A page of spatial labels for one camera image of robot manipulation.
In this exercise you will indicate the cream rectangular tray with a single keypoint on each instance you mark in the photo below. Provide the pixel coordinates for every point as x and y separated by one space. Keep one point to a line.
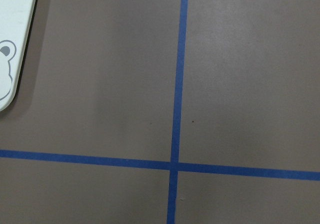
15 25

